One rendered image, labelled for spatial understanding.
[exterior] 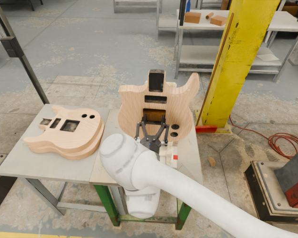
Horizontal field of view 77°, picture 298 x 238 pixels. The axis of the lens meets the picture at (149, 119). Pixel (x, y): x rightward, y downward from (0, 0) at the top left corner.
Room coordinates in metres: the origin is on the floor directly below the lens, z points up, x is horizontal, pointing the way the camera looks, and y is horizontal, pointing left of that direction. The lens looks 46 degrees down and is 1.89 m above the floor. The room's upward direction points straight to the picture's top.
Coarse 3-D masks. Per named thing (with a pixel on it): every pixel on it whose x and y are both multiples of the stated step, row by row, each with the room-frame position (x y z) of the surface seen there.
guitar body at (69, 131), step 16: (64, 112) 0.92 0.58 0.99; (80, 112) 0.92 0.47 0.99; (96, 112) 0.92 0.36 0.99; (48, 128) 0.78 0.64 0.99; (64, 128) 0.80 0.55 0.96; (80, 128) 0.78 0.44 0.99; (96, 128) 0.78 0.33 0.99; (32, 144) 0.67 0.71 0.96; (48, 144) 0.68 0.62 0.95; (64, 144) 0.65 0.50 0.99; (80, 144) 0.65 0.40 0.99
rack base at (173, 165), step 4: (160, 148) 0.66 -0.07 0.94; (164, 148) 0.66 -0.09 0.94; (176, 148) 0.66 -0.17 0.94; (176, 152) 0.63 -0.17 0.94; (160, 156) 0.60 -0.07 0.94; (164, 156) 0.60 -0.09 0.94; (160, 160) 0.58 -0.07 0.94; (164, 160) 0.58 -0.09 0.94; (176, 160) 0.58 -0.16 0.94; (172, 164) 0.55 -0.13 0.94; (176, 164) 0.55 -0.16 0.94; (176, 168) 0.53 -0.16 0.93
